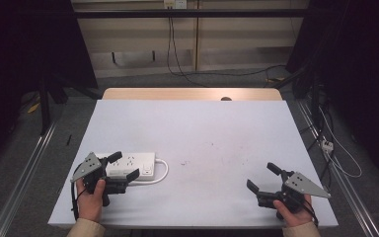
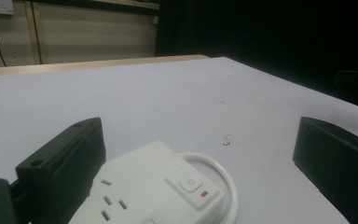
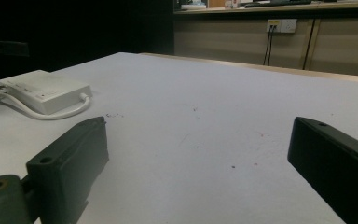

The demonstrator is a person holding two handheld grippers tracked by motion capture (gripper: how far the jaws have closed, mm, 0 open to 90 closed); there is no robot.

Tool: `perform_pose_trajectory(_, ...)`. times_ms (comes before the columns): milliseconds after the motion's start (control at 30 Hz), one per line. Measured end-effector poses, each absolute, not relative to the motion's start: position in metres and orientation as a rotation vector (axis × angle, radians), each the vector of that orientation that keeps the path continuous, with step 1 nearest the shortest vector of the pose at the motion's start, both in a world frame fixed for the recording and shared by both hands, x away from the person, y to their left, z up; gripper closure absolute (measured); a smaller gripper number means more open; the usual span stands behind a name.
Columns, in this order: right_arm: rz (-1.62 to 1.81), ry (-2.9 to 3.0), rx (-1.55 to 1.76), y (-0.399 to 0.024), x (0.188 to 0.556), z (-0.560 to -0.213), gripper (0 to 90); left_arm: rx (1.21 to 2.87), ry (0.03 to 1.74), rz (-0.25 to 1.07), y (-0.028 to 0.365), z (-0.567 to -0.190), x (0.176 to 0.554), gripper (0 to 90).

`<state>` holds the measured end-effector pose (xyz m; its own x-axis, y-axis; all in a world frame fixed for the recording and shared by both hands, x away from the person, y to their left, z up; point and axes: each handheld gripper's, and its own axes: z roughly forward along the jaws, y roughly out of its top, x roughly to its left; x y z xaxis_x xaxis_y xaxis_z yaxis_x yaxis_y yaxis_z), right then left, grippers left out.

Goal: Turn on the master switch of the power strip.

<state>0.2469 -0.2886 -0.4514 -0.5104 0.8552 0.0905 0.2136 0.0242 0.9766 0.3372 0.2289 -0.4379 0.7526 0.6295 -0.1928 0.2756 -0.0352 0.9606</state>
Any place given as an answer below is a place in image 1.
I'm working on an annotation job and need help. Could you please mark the small white floor power strip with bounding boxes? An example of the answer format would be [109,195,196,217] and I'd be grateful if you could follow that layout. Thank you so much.
[320,139,336,154]

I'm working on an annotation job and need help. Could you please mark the person's left hand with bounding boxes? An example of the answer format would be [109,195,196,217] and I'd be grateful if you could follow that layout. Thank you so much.
[75,178,108,223]

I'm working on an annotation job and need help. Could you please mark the metal floor rail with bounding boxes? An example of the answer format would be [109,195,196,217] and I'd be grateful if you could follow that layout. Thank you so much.
[296,99,379,237]
[0,121,59,237]

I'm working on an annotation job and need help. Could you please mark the white wall outlet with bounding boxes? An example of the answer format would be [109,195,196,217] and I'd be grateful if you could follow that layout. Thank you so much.
[163,0,189,10]

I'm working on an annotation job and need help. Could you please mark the black curtain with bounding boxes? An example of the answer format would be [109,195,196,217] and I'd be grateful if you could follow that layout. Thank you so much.
[285,0,379,192]
[0,0,99,172]

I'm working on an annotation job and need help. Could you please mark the white power strip cable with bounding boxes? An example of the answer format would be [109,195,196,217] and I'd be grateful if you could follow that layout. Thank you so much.
[128,158,170,186]

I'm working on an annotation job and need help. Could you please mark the black horizontal bar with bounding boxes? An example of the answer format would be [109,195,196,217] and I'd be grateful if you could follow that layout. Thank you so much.
[73,8,310,19]

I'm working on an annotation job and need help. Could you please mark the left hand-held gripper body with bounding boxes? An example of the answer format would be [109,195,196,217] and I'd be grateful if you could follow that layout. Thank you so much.
[70,151,129,207]

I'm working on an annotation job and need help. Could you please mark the wooden desk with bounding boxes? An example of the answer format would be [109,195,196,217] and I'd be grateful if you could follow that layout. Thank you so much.
[102,87,283,102]

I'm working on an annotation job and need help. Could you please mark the person's right hand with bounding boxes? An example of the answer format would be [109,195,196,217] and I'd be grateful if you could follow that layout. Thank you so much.
[272,194,314,228]

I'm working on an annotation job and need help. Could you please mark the white floor cable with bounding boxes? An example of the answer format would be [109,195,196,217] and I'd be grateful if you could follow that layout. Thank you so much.
[318,106,363,179]

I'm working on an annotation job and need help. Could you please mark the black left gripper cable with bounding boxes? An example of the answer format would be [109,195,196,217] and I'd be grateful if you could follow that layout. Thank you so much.
[70,164,84,221]

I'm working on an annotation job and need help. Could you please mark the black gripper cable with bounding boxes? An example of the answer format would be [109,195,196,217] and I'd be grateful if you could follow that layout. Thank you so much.
[302,198,320,228]
[70,164,84,221]

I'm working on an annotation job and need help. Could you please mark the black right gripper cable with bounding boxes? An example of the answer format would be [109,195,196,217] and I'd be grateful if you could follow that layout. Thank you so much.
[302,198,320,228]

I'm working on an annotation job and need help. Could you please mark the black metal stand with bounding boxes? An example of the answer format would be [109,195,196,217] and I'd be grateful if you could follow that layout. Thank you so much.
[38,73,68,136]

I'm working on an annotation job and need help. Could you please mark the black wall cables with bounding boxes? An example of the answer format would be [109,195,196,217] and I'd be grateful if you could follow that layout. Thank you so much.
[166,16,287,88]

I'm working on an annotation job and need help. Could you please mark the yellow floor tape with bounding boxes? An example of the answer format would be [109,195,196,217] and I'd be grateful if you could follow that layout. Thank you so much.
[27,101,41,115]

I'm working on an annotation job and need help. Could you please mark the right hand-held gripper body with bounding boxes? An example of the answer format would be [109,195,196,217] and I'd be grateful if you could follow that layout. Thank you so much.
[256,170,332,221]

